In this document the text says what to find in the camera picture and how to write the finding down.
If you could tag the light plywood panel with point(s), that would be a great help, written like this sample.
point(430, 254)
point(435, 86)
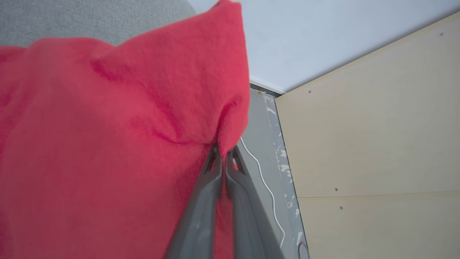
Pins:
point(377, 144)

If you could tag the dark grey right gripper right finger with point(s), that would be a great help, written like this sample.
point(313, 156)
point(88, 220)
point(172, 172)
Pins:
point(248, 223)

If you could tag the red Bulls jersey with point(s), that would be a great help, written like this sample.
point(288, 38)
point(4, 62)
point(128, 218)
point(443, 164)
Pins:
point(107, 144)

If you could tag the grey fabric sofa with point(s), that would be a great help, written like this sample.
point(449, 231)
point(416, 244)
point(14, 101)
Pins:
point(72, 18)

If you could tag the white baseboard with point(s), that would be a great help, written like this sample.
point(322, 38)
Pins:
point(267, 85)

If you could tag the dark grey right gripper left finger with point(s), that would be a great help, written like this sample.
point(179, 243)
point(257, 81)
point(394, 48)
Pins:
point(201, 216)

